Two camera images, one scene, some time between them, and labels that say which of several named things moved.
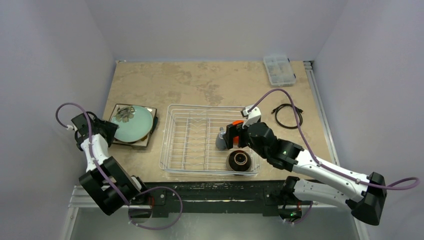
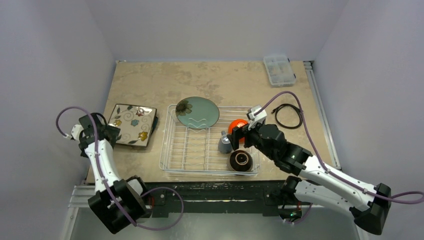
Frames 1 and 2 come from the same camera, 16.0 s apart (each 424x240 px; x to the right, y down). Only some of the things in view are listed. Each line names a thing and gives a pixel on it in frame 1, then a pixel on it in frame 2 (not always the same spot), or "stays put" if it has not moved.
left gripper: (110, 128) stays put
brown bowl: (239, 160) stays put
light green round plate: (135, 123) to (197, 112)
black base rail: (162, 194) stays put
